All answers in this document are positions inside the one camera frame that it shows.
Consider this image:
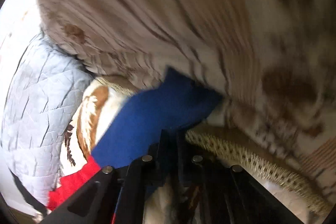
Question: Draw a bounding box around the red and blue knit sweater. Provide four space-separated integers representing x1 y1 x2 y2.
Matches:
49 68 222 209

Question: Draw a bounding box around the striped brown bed sheet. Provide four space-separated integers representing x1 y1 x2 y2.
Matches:
34 0 336 219

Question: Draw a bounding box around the beige leaf-print fleece blanket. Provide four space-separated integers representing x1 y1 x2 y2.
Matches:
59 75 227 177

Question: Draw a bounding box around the grey quilted pillow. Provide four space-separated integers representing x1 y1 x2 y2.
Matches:
1 33 92 205

